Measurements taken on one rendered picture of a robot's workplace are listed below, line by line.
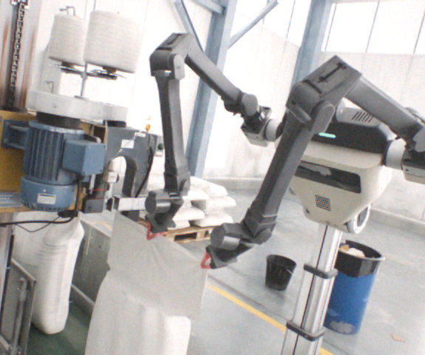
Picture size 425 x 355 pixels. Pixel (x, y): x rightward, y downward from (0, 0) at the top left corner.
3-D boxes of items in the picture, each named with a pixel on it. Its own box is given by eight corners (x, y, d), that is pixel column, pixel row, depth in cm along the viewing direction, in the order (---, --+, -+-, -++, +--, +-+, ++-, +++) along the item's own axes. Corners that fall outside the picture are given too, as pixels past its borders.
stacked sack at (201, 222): (234, 227, 511) (237, 215, 509) (201, 231, 460) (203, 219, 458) (210, 217, 538) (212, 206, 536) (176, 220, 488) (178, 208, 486)
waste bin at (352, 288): (374, 327, 332) (394, 254, 323) (351, 345, 293) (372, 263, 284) (321, 301, 362) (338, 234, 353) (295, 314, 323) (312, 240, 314)
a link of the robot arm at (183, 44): (187, 21, 108) (164, 21, 114) (167, 64, 106) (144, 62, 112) (260, 100, 142) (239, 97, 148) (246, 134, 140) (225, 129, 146)
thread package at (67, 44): (97, 70, 140) (104, 22, 138) (58, 61, 129) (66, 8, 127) (75, 68, 149) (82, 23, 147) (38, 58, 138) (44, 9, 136)
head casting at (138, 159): (146, 197, 163) (159, 127, 158) (95, 198, 144) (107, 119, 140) (106, 180, 182) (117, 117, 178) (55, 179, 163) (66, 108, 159)
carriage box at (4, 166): (82, 210, 140) (95, 124, 136) (-24, 215, 115) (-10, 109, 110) (49, 191, 156) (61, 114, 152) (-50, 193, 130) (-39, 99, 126)
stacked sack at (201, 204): (238, 209, 508) (240, 198, 506) (203, 211, 456) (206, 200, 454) (213, 200, 536) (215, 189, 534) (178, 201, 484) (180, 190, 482)
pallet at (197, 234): (229, 235, 512) (232, 224, 510) (163, 247, 418) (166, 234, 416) (185, 216, 562) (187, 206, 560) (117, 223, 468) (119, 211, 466)
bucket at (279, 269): (296, 289, 378) (302, 264, 374) (280, 295, 355) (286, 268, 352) (271, 276, 397) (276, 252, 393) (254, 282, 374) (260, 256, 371)
